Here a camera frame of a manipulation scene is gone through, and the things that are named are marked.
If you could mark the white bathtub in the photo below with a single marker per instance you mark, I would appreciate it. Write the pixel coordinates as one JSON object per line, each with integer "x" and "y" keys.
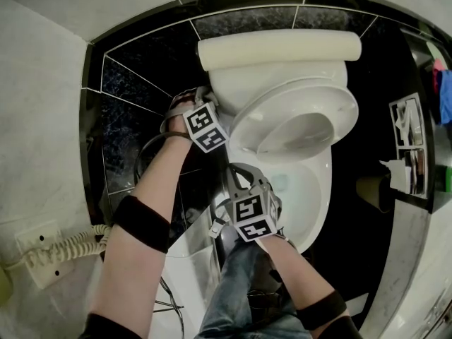
{"x": 190, "y": 260}

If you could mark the person's left forearm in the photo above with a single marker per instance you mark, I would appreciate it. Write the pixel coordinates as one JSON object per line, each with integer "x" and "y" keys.
{"x": 159, "y": 178}

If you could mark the chrome toilet paper holder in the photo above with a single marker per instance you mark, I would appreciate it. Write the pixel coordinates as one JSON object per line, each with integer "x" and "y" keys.
{"x": 409, "y": 154}

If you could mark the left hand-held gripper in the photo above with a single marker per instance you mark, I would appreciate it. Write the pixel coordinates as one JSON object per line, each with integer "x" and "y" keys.
{"x": 205, "y": 125}

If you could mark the blue cloth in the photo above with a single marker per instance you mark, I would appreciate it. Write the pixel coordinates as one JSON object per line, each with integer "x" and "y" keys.
{"x": 446, "y": 97}

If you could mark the pink cloth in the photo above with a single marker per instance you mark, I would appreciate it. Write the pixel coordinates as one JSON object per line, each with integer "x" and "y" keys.
{"x": 437, "y": 76}

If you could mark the white toilet paper sheet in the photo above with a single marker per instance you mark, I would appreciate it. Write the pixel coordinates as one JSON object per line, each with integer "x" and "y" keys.
{"x": 399, "y": 175}

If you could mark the light green cloth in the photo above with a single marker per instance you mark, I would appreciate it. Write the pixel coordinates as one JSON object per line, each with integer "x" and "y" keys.
{"x": 431, "y": 51}

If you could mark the beige phone wall plate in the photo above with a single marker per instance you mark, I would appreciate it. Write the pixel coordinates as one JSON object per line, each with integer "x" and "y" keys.
{"x": 46, "y": 256}

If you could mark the person's left hand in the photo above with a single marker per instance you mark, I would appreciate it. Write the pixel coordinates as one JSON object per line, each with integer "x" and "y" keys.
{"x": 183, "y": 102}

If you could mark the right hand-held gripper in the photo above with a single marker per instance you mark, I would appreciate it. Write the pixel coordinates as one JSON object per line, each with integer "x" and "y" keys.
{"x": 252, "y": 214}

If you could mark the person's blue jeans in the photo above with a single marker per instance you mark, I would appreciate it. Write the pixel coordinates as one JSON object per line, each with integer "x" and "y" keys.
{"x": 240, "y": 295}

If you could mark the person's right forearm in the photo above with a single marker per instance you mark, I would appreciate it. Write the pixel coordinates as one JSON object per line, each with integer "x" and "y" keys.
{"x": 293, "y": 270}

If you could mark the beige trash bin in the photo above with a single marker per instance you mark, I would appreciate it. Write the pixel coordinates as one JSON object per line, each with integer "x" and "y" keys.
{"x": 370, "y": 193}

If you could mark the white ceramic toilet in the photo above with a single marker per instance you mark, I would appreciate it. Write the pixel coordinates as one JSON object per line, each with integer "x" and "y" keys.
{"x": 282, "y": 76}

